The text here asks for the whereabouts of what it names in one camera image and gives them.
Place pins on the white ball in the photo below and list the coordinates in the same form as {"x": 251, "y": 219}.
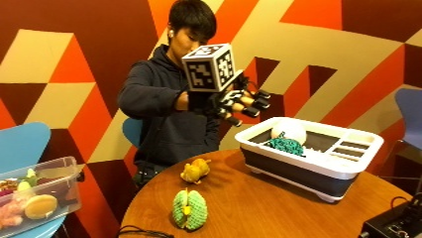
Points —
{"x": 290, "y": 129}

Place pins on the person in dark hoodie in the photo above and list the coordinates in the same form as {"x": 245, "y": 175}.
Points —
{"x": 176, "y": 132}

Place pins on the teal crocheted toy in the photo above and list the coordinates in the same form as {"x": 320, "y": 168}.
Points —
{"x": 286, "y": 146}

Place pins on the white cube with black markers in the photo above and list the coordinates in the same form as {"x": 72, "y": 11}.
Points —
{"x": 207, "y": 69}

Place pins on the yellow crocheted toy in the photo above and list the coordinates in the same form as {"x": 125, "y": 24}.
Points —
{"x": 196, "y": 170}

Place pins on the white and grey dish rack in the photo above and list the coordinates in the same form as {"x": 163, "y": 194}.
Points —
{"x": 316, "y": 165}

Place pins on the blue chair behind person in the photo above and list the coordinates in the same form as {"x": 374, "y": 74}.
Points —
{"x": 132, "y": 131}

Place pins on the white earbud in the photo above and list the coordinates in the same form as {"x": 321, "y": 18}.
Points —
{"x": 171, "y": 32}

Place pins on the green crocheted toy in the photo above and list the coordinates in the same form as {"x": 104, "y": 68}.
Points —
{"x": 189, "y": 209}

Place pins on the purple-blue chair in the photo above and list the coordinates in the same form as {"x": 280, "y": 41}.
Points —
{"x": 409, "y": 114}

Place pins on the clear plastic storage bin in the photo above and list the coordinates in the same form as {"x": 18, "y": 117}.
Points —
{"x": 61, "y": 195}

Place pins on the black electronic box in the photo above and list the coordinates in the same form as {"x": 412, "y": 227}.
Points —
{"x": 393, "y": 221}

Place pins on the light blue chair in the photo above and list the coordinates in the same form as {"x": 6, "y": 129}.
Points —
{"x": 22, "y": 143}

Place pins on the green and yellow corn toy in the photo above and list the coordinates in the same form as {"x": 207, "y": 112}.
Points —
{"x": 27, "y": 180}

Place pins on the tan round bun toy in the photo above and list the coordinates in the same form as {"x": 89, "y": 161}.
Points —
{"x": 40, "y": 206}

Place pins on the dark red crocheted toy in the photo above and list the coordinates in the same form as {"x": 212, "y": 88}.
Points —
{"x": 7, "y": 185}

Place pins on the pink crocheted toy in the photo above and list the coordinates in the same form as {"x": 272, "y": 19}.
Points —
{"x": 11, "y": 213}

